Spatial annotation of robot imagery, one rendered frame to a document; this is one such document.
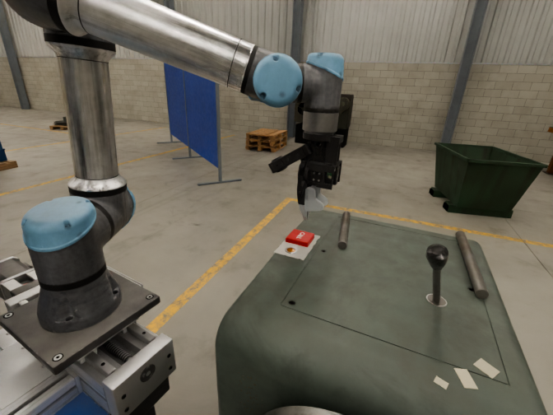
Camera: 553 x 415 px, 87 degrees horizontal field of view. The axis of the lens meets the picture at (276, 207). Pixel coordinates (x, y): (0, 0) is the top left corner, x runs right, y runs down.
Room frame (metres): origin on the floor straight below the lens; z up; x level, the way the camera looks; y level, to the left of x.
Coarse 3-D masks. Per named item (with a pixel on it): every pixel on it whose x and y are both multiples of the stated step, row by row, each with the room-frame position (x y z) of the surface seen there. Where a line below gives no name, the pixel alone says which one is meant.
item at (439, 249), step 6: (432, 246) 0.40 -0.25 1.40; (438, 246) 0.40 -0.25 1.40; (444, 246) 0.40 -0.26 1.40; (426, 252) 0.40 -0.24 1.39; (432, 252) 0.39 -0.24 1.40; (438, 252) 0.39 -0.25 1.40; (444, 252) 0.39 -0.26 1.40; (426, 258) 0.40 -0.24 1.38; (432, 258) 0.39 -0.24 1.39; (438, 258) 0.38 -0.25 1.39; (444, 258) 0.38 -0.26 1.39; (432, 264) 0.39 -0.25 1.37; (438, 264) 0.39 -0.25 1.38; (444, 264) 0.39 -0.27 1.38; (438, 270) 0.40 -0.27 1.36
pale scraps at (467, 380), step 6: (480, 360) 0.32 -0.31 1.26; (480, 366) 0.31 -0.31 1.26; (486, 366) 0.31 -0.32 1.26; (492, 366) 0.31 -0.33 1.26; (456, 372) 0.30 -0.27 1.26; (462, 372) 0.30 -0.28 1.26; (468, 372) 0.30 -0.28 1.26; (486, 372) 0.30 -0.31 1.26; (492, 372) 0.30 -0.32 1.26; (498, 372) 0.30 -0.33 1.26; (438, 378) 0.29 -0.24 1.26; (462, 378) 0.29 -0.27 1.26; (468, 378) 0.29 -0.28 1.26; (492, 378) 0.29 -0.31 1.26; (438, 384) 0.28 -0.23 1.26; (444, 384) 0.28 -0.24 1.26; (462, 384) 0.28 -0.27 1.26; (468, 384) 0.28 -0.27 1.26; (474, 384) 0.28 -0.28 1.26
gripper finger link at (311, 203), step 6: (306, 192) 0.64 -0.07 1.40; (312, 192) 0.64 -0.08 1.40; (306, 198) 0.64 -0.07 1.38; (312, 198) 0.64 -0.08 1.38; (300, 204) 0.64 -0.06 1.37; (306, 204) 0.64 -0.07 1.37; (312, 204) 0.64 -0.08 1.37; (318, 204) 0.63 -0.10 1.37; (300, 210) 0.65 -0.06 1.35; (306, 210) 0.64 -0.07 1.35; (312, 210) 0.64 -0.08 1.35; (318, 210) 0.63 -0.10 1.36; (306, 216) 0.66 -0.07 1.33
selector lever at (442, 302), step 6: (438, 276) 0.41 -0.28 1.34; (438, 282) 0.42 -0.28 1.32; (438, 288) 0.43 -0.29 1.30; (432, 294) 0.47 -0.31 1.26; (438, 294) 0.43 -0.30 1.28; (432, 300) 0.45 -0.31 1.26; (438, 300) 0.44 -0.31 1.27; (444, 300) 0.45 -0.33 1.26; (438, 306) 0.44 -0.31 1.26; (444, 306) 0.44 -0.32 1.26
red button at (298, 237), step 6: (294, 234) 0.68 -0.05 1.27; (300, 234) 0.68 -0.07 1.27; (306, 234) 0.68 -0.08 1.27; (312, 234) 0.68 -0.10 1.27; (288, 240) 0.65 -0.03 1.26; (294, 240) 0.65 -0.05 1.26; (300, 240) 0.64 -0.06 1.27; (306, 240) 0.64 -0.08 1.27; (312, 240) 0.67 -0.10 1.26; (306, 246) 0.63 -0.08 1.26
